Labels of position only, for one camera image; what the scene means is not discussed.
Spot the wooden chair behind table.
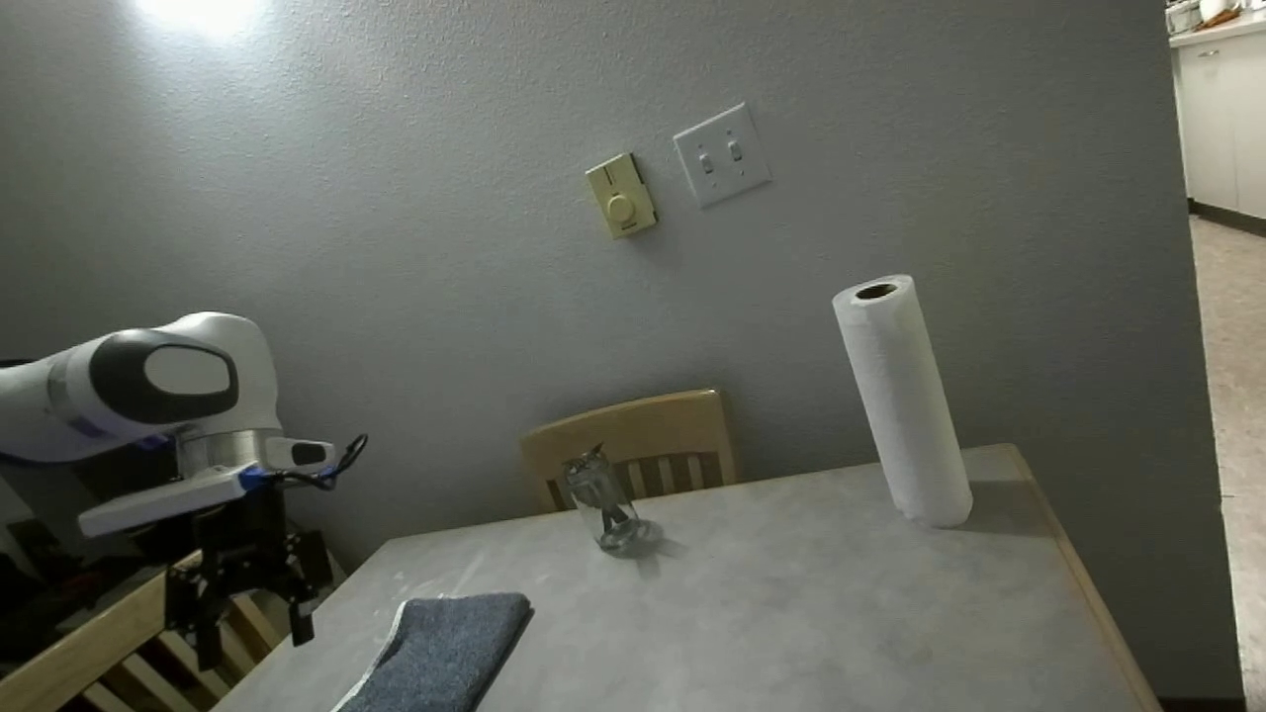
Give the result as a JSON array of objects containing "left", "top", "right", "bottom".
[{"left": 521, "top": 387, "right": 741, "bottom": 512}]

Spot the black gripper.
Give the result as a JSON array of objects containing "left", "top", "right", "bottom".
[{"left": 168, "top": 488, "right": 331, "bottom": 669}]

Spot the grey blue towel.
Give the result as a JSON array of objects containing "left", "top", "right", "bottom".
[{"left": 331, "top": 595, "right": 536, "bottom": 712}]

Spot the white wrist camera plate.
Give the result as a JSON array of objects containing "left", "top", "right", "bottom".
[{"left": 81, "top": 463, "right": 270, "bottom": 537}]

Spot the white paper towel roll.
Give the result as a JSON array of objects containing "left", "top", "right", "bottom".
[{"left": 831, "top": 272, "right": 972, "bottom": 526}]

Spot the white kitchen cabinet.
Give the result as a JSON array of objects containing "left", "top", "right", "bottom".
[{"left": 1170, "top": 8, "right": 1266, "bottom": 219}]

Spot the beige dimmer switch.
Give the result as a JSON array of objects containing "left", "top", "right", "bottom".
[{"left": 587, "top": 156, "right": 658, "bottom": 239}]

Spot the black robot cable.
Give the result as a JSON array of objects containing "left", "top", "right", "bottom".
[{"left": 273, "top": 433, "right": 372, "bottom": 493}]

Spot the white double light switch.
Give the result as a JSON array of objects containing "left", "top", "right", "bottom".
[{"left": 671, "top": 102, "right": 773, "bottom": 211}]

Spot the wooden chair at left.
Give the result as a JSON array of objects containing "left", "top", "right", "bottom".
[{"left": 0, "top": 573, "right": 289, "bottom": 712}]

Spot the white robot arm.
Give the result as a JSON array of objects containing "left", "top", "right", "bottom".
[{"left": 0, "top": 313, "right": 340, "bottom": 669}]

